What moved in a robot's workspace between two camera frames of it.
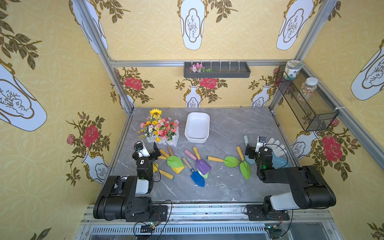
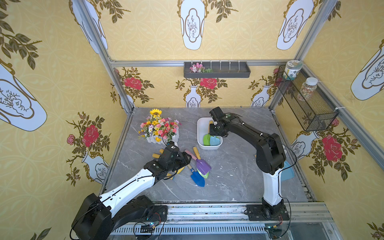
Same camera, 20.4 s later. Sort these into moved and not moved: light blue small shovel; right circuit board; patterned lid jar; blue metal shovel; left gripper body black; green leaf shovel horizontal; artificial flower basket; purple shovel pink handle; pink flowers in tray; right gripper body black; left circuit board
Moved: left gripper body black; right gripper body black; light blue small shovel; green leaf shovel horizontal
Not moved: pink flowers in tray; purple shovel pink handle; right circuit board; patterned lid jar; artificial flower basket; left circuit board; blue metal shovel
